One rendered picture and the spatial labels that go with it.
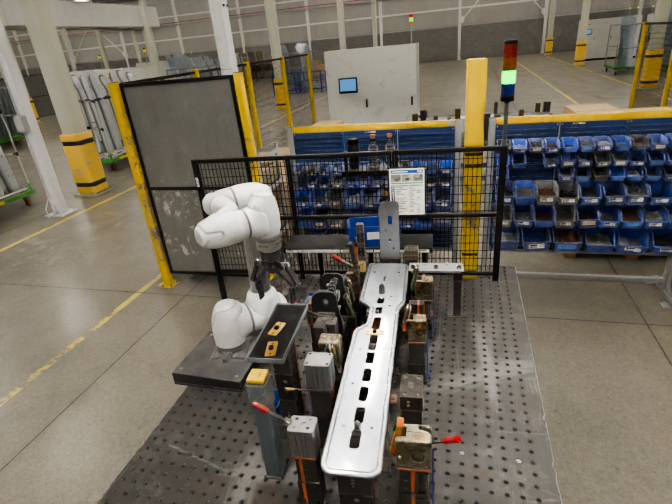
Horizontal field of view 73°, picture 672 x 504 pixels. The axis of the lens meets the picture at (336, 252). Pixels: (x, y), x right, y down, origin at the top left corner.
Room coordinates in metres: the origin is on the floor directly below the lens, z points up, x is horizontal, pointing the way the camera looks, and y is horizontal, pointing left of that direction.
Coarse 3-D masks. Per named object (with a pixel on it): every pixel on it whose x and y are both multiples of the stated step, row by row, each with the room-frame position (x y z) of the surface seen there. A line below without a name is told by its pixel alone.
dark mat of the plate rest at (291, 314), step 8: (280, 312) 1.60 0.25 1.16; (288, 312) 1.59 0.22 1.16; (296, 312) 1.59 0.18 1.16; (272, 320) 1.55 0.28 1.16; (280, 320) 1.54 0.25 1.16; (288, 320) 1.53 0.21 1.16; (296, 320) 1.53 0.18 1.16; (288, 328) 1.48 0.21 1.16; (264, 336) 1.44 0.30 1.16; (272, 336) 1.44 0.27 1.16; (280, 336) 1.43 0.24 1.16; (288, 336) 1.42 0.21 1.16; (256, 344) 1.39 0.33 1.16; (264, 344) 1.39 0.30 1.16; (280, 344) 1.38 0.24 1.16; (288, 344) 1.37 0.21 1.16; (256, 352) 1.35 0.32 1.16; (264, 352) 1.34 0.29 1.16; (280, 352) 1.33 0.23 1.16
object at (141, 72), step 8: (144, 48) 13.47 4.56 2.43; (80, 72) 13.86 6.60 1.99; (88, 72) 13.78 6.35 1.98; (96, 72) 13.70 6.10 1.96; (104, 72) 13.61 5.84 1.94; (136, 72) 13.30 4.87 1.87; (144, 72) 13.23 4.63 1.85; (152, 72) 13.44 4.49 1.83; (88, 80) 13.79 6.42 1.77; (104, 88) 13.65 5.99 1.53; (88, 104) 13.86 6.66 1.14; (112, 112) 13.64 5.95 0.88; (96, 128) 13.86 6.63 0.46; (120, 136) 13.63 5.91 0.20
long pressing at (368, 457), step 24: (384, 264) 2.26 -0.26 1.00; (384, 312) 1.77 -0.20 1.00; (360, 336) 1.60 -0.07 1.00; (384, 336) 1.59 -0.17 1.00; (360, 360) 1.44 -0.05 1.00; (384, 360) 1.43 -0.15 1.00; (360, 384) 1.31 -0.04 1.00; (384, 384) 1.29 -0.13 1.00; (336, 408) 1.20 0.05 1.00; (384, 408) 1.18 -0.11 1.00; (336, 432) 1.09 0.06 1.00; (384, 432) 1.08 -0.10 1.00; (336, 456) 1.00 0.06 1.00; (360, 456) 0.99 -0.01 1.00
